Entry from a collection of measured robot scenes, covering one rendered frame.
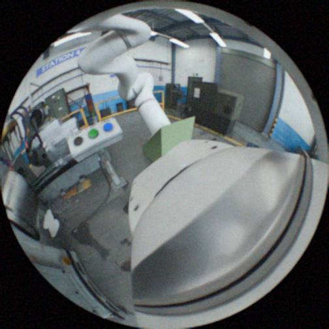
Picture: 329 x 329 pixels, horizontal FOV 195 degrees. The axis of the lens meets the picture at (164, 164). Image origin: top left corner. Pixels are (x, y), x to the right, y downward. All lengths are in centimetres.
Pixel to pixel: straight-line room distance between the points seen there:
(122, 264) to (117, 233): 12
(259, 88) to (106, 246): 669
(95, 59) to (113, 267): 61
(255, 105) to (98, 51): 631
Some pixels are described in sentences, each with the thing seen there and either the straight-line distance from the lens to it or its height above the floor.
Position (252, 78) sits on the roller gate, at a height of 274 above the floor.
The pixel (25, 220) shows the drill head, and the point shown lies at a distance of 43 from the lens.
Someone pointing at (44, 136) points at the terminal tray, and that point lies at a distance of 58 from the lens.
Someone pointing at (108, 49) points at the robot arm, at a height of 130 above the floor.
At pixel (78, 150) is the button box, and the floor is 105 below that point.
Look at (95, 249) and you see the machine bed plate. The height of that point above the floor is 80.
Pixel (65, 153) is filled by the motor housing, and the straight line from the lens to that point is 55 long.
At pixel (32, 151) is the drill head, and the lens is 95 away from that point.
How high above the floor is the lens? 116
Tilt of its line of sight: 45 degrees down
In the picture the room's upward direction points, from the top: straight up
